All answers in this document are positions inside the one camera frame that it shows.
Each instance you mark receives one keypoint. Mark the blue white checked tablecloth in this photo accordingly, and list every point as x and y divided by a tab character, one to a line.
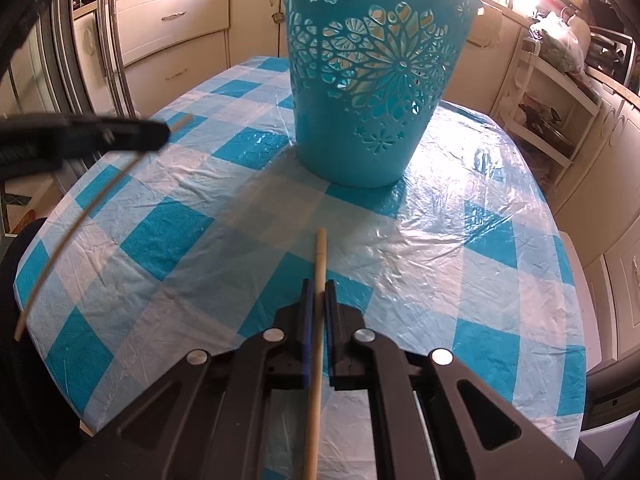
450	270

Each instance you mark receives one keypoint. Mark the silver toaster oven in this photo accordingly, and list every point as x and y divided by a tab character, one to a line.
612	55

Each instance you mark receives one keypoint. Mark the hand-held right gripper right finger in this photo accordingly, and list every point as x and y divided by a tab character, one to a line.
330	332

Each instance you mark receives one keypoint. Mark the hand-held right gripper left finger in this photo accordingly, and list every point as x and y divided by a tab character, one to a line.
307	332

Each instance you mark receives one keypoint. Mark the cream side cabinet row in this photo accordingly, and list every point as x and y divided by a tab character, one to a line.
605	170

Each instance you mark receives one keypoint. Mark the teal perforated plastic basket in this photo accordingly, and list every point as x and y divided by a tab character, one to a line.
350	150

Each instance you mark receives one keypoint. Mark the filled clear plastic bag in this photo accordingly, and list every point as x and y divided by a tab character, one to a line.
557	42

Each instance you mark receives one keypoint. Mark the white shelf cart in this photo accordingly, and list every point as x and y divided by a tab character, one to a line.
545	120

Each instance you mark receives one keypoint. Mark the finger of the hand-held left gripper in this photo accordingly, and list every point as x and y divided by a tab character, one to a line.
125	135

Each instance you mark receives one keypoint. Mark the wooden chopstick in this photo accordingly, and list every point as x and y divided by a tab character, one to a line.
320	260
81	218

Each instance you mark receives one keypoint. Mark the cream kitchen cabinet row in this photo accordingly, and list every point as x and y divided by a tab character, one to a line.
175	25

